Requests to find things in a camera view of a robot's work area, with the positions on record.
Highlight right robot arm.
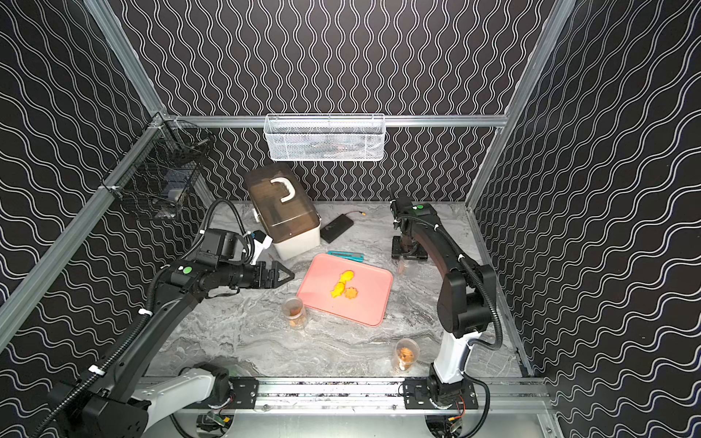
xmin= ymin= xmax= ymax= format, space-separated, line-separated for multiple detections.
xmin=390 ymin=197 xmax=504 ymax=409

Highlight clear jar yellow cookies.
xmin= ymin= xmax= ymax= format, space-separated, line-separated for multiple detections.
xmin=396 ymin=258 xmax=411 ymax=277

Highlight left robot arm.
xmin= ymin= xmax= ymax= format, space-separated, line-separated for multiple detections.
xmin=33 ymin=198 xmax=295 ymax=437

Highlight black battery pack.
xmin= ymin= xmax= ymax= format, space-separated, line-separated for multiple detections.
xmin=319 ymin=214 xmax=354 ymax=244

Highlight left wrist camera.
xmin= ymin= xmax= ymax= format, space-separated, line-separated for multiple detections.
xmin=250 ymin=230 xmax=273 ymax=265

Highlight teal utility knife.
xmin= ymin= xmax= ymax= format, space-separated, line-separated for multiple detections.
xmin=328 ymin=251 xmax=364 ymax=263

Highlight black wire wall basket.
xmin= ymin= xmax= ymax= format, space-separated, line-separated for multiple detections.
xmin=112 ymin=120 xmax=215 ymax=221

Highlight pink plastic tray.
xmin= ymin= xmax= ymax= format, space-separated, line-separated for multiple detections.
xmin=297 ymin=254 xmax=394 ymax=327

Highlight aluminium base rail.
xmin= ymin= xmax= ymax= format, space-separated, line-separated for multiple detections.
xmin=108 ymin=376 xmax=554 ymax=414

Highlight clear jar dark cookies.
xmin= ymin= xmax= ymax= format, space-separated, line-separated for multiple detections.
xmin=281 ymin=297 xmax=307 ymax=329

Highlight white mesh wall basket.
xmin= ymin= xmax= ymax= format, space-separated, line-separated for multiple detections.
xmin=263 ymin=113 xmax=387 ymax=162

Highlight white box brown lid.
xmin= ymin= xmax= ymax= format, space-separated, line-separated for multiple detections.
xmin=244 ymin=162 xmax=321 ymax=260

